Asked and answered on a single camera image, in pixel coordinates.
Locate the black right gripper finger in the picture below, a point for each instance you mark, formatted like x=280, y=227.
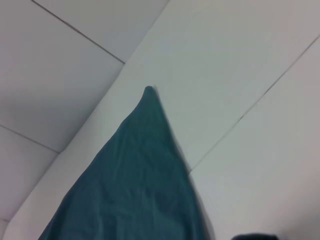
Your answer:
x=255, y=237

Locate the teal blue t-shirt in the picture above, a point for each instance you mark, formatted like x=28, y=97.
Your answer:
x=140, y=187

